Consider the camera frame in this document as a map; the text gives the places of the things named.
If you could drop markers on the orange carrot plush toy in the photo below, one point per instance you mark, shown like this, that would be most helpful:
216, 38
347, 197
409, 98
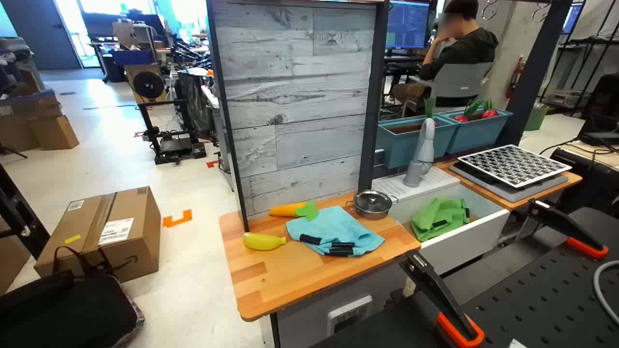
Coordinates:
287, 208

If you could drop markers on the yellow banana plush toy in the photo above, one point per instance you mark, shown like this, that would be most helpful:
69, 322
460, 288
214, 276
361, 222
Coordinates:
264, 241

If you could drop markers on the red radish plush toy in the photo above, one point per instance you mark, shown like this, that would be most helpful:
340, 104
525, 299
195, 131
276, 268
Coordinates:
477, 108

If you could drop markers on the light blue cloth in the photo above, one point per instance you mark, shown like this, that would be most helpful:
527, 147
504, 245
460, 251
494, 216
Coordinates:
336, 230

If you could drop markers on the round metal bowl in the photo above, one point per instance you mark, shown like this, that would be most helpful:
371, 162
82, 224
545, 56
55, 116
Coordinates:
373, 203

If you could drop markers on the teal plastic planter bin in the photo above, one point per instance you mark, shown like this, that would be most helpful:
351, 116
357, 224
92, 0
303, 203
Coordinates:
477, 131
409, 137

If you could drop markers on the grey faucet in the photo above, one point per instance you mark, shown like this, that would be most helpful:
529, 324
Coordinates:
425, 150

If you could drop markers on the green cloth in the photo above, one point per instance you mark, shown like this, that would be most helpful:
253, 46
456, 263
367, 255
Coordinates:
440, 216

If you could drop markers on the black machine with filament spool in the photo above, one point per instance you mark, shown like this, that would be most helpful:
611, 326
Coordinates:
162, 108

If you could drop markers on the white sink basin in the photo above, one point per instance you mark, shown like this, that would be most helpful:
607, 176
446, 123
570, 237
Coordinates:
467, 243

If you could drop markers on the black clamp with orange tip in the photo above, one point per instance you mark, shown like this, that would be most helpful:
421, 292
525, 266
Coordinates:
438, 292
562, 226

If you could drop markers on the grey office chair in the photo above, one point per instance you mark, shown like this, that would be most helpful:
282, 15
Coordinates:
460, 81

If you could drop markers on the computer monitor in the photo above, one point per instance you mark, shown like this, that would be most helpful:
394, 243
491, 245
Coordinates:
407, 23

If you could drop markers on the cardboard box with label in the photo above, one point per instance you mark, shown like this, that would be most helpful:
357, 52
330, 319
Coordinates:
119, 232

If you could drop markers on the seated person in dark hoodie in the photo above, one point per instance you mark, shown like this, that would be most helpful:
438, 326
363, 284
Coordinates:
465, 44

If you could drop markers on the black white checkerboard panel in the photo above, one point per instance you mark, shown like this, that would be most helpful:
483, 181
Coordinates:
514, 164

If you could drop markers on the red fire extinguisher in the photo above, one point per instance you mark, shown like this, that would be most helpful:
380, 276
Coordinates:
518, 75

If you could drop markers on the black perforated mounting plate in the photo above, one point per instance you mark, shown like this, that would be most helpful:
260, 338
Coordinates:
549, 301

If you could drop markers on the stacked cardboard boxes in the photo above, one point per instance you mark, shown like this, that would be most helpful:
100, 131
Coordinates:
36, 125

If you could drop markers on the black bag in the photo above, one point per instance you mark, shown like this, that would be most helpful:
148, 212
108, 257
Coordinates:
61, 311

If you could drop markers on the black office chair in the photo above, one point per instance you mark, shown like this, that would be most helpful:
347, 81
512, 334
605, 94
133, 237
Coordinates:
601, 108

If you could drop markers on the black vertical frame pole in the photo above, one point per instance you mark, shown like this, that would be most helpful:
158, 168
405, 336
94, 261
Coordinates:
373, 96

